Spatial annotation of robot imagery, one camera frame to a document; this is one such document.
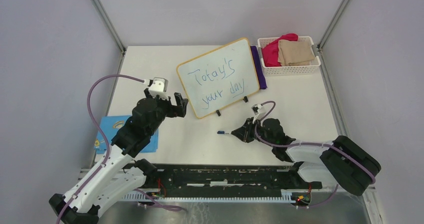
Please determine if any blue capped marker pen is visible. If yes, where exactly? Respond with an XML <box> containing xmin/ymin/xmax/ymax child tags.
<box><xmin>217</xmin><ymin>131</ymin><xmax>231</xmax><ymax>135</ymax></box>

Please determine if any purple folded towel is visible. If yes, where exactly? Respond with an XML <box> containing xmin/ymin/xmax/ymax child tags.
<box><xmin>250</xmin><ymin>45</ymin><xmax>267</xmax><ymax>90</ymax></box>

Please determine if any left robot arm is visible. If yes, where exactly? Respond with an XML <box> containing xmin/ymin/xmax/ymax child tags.
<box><xmin>49</xmin><ymin>93</ymin><xmax>189</xmax><ymax>224</ymax></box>

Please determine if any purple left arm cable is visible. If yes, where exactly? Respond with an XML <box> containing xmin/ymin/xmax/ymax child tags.
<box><xmin>55</xmin><ymin>74</ymin><xmax>185</xmax><ymax>224</ymax></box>

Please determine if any beige folded cloth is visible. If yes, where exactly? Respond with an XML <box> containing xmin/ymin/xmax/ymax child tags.
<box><xmin>277</xmin><ymin>39</ymin><xmax>315</xmax><ymax>66</ymax></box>

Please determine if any white slotted cable duct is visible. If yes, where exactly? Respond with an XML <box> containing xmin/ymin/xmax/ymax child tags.
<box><xmin>119</xmin><ymin>191</ymin><xmax>296</xmax><ymax>204</ymax></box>

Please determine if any white plastic basket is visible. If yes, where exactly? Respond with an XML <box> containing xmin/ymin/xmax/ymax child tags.
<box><xmin>257</xmin><ymin>36</ymin><xmax>322</xmax><ymax>76</ymax></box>

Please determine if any yellow framed whiteboard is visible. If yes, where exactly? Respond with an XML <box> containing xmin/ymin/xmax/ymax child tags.
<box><xmin>176</xmin><ymin>37</ymin><xmax>260</xmax><ymax>119</ymax></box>

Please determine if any blue cartoon cloth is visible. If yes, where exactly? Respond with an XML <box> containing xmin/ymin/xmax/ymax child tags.
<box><xmin>94</xmin><ymin>115</ymin><xmax>159</xmax><ymax>154</ymax></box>

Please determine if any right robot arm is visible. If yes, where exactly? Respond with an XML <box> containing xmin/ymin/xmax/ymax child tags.
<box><xmin>230</xmin><ymin>117</ymin><xmax>382</xmax><ymax>196</ymax></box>

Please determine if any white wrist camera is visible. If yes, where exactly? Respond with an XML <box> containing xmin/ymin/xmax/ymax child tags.
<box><xmin>251</xmin><ymin>104</ymin><xmax>266</xmax><ymax>122</ymax></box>
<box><xmin>144</xmin><ymin>77</ymin><xmax>169</xmax><ymax>100</ymax></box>

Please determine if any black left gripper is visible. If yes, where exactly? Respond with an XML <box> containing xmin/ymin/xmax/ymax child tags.
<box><xmin>144</xmin><ymin>88</ymin><xmax>188</xmax><ymax>136</ymax></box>

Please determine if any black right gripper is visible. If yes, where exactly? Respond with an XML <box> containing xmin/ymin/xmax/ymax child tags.
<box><xmin>231</xmin><ymin>117</ymin><xmax>275</xmax><ymax>148</ymax></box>

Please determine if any red cloth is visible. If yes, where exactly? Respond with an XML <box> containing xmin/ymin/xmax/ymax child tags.
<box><xmin>262</xmin><ymin>33</ymin><xmax>299</xmax><ymax>67</ymax></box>

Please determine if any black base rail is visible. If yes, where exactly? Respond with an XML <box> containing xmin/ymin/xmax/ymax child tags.
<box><xmin>141</xmin><ymin>164</ymin><xmax>323</xmax><ymax>198</ymax></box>

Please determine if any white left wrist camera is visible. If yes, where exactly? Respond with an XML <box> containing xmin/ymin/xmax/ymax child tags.
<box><xmin>144</xmin><ymin>77</ymin><xmax>169</xmax><ymax>100</ymax></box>

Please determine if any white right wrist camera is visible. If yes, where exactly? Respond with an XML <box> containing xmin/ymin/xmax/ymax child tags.
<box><xmin>251</xmin><ymin>104</ymin><xmax>266</xmax><ymax>122</ymax></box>

